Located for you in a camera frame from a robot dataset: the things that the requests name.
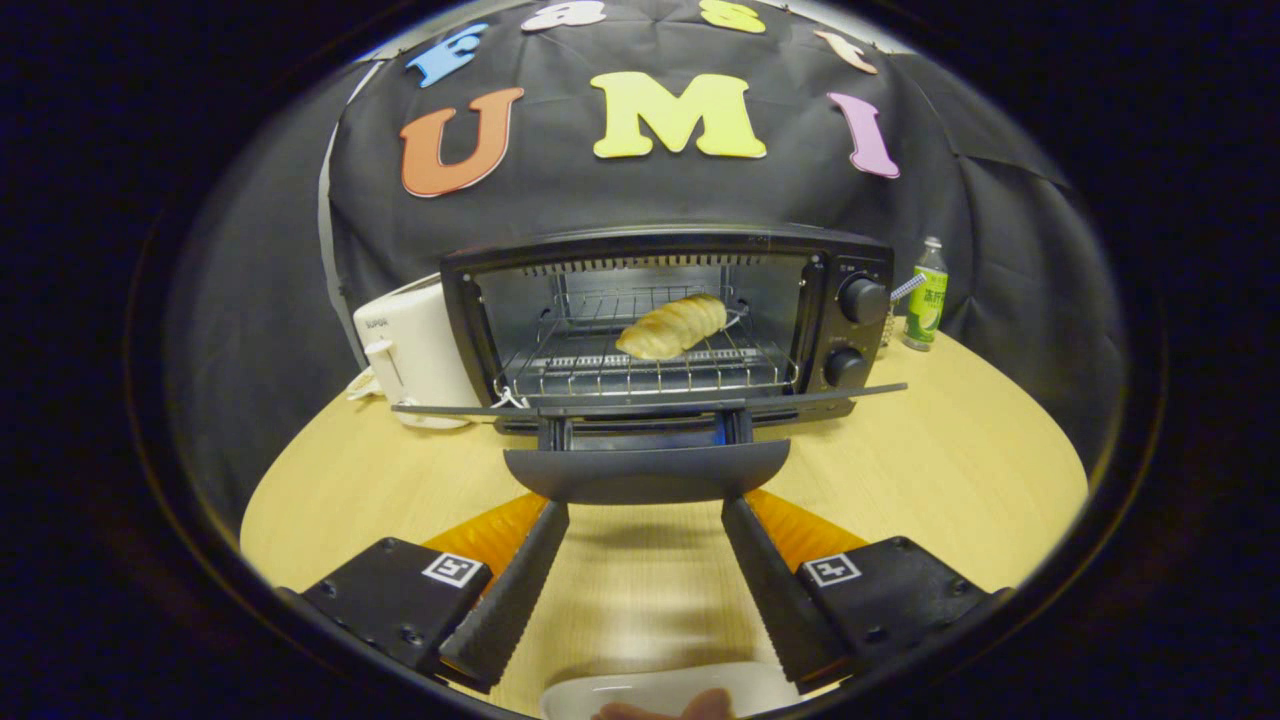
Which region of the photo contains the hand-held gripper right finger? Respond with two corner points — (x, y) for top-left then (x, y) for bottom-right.
(720, 490), (1012, 691)

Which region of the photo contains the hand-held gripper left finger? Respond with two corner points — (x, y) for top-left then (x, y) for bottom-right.
(300, 492), (571, 693)

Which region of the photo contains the black toaster oven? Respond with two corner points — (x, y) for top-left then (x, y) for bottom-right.
(390, 225), (909, 506)

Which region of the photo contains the ridged bread roll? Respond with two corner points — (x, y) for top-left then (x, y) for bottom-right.
(615, 293), (729, 361)

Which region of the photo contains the white slot toaster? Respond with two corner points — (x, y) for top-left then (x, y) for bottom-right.
(352, 275), (483, 431)

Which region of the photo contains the white oblong plate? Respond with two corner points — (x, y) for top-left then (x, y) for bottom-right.
(540, 660), (801, 720)

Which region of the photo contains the green label drink bottle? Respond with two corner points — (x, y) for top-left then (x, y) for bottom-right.
(903, 236), (949, 352)

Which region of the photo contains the glass cup with straw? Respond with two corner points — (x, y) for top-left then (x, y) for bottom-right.
(878, 272), (928, 353)

